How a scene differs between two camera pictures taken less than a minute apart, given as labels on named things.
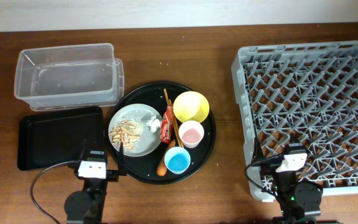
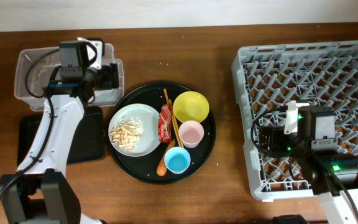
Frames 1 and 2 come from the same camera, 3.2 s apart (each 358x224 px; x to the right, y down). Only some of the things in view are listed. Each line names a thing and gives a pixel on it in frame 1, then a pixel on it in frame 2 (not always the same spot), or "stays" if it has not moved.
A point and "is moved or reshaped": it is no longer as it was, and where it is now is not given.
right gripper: [257, 154] → [275, 133]
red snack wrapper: [166, 125] is moved or reshaped
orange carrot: [161, 170] stays
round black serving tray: [168, 131] stays
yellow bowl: [191, 106] stays
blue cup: [177, 159] stays
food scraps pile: [128, 131] stays
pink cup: [191, 132] stays
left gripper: [122, 165] → [108, 75]
